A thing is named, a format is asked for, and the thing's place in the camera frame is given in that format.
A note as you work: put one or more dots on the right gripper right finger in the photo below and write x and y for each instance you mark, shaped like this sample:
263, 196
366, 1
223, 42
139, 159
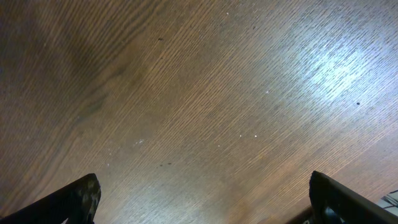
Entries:
332, 202

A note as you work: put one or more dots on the white object at edge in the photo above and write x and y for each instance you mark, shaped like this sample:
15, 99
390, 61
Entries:
389, 202

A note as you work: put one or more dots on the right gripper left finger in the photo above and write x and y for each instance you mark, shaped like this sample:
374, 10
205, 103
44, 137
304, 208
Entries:
76, 202

